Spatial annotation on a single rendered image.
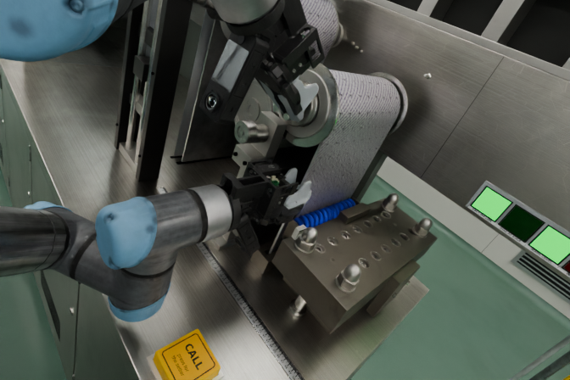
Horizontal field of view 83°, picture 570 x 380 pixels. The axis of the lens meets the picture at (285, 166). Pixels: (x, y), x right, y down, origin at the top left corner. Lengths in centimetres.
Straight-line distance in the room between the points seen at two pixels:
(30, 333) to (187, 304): 110
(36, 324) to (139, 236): 131
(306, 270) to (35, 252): 38
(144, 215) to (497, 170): 66
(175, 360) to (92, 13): 46
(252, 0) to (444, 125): 56
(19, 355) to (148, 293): 118
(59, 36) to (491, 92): 72
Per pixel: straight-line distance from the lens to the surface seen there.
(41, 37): 20
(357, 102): 59
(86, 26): 20
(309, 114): 53
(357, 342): 71
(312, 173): 59
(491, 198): 78
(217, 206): 44
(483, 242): 334
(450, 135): 79
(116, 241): 39
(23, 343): 165
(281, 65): 42
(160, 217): 40
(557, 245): 79
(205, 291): 65
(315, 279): 57
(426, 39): 83
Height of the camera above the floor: 142
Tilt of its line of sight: 28 degrees down
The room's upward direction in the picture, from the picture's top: 23 degrees clockwise
